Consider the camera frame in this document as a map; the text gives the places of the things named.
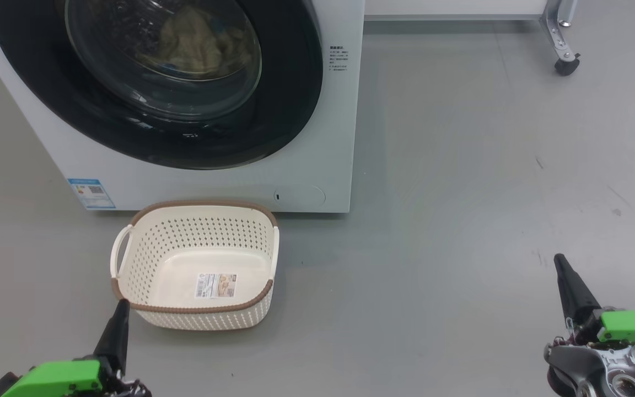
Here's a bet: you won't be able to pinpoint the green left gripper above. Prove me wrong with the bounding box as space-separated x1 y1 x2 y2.
0 298 152 397

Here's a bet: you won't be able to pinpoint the black round glass washer door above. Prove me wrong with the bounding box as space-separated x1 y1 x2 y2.
0 0 325 170

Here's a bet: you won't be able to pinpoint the pale yellow garment blue cuffs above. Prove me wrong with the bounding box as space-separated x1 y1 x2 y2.
138 6 255 75

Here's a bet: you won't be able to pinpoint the printed basket product sticker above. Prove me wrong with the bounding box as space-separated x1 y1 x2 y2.
195 272 238 299

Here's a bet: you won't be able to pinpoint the cream perforated laundry basket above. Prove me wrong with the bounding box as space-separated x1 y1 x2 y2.
110 200 281 331

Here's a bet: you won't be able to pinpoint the white front-load washing machine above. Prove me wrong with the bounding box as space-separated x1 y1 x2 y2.
0 0 366 214

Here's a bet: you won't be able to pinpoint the blue energy label sticker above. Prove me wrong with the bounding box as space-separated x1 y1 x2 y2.
67 178 116 211

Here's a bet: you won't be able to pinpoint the round filter cover flap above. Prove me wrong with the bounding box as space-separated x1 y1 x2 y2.
273 185 326 209

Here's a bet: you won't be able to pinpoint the black caster wheel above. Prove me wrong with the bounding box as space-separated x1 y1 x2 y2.
555 55 581 76

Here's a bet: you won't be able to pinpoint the white rolling partition panel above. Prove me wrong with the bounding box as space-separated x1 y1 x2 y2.
364 0 582 77

